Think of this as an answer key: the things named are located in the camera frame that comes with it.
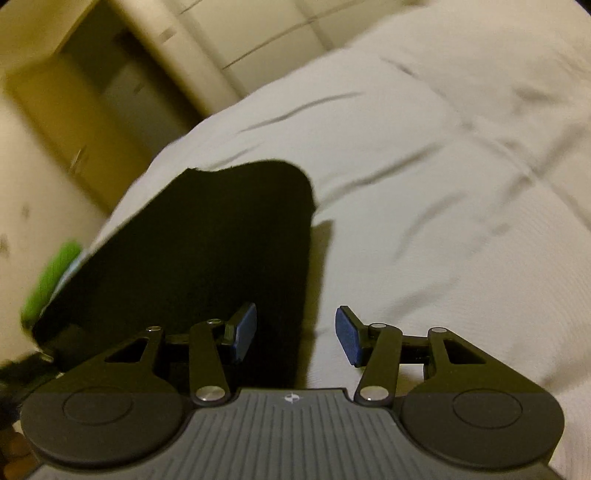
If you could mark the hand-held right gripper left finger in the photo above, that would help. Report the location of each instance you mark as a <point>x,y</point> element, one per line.
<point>244,330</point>

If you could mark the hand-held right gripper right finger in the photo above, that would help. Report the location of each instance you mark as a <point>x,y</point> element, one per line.
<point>348,337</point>

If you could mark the black garment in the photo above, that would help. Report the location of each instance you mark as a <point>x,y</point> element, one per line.
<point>207,240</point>

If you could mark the white duvet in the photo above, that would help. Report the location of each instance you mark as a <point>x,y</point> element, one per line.
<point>438,207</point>

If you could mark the green cloth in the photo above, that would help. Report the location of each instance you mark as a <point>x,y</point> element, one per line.
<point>51,281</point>

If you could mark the wooden door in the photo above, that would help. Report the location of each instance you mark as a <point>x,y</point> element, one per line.
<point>78,124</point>

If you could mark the white wardrobe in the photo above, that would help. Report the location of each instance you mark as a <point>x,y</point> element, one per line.
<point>277,27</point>

